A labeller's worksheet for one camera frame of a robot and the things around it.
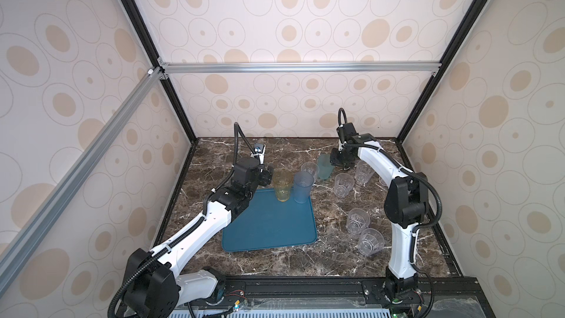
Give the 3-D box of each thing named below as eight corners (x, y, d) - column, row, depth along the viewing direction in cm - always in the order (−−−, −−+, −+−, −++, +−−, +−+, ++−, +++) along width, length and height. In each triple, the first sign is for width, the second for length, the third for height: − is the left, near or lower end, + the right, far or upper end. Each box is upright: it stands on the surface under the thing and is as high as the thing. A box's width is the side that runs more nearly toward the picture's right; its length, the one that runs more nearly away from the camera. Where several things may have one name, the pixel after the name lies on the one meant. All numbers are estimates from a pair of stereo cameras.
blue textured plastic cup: (294, 203, 97) (294, 191, 89) (293, 182, 105) (294, 168, 96) (312, 203, 97) (314, 191, 89) (310, 182, 105) (312, 168, 96)
